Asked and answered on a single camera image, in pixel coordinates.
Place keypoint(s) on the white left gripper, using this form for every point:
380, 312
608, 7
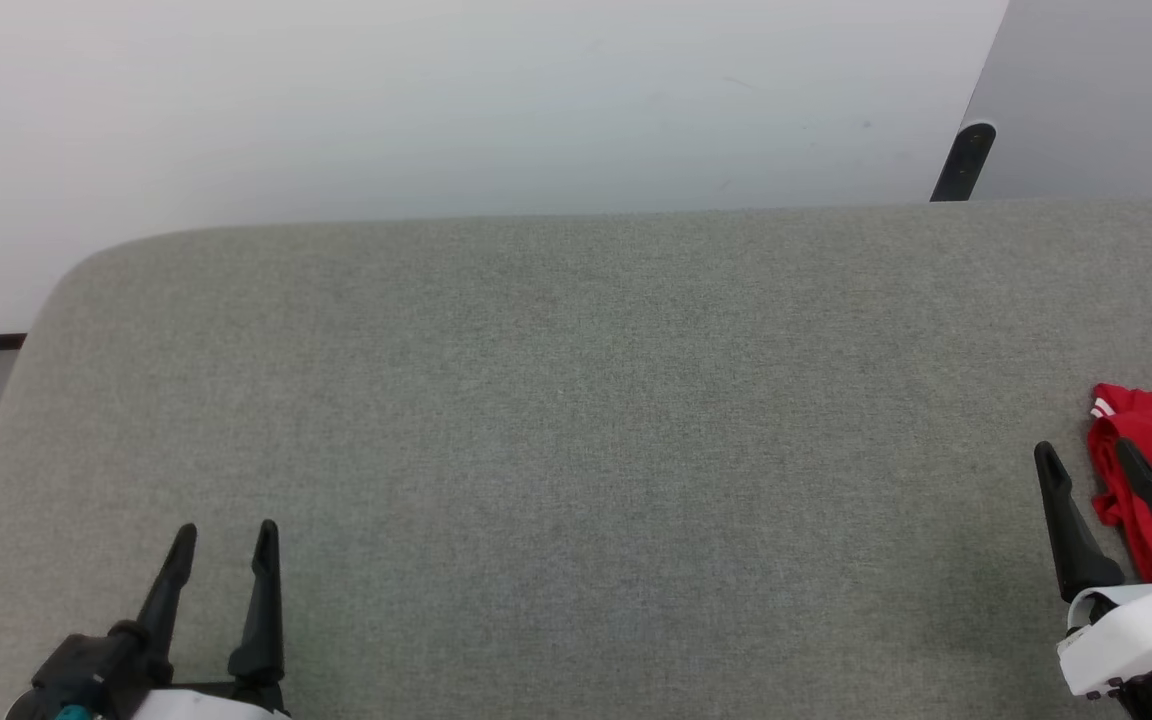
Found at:
201, 705

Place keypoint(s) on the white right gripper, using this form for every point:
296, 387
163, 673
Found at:
1141, 630

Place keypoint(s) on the black slanted metal leg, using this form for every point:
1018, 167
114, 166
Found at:
964, 165

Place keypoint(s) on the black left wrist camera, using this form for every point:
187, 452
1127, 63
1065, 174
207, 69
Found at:
86, 670

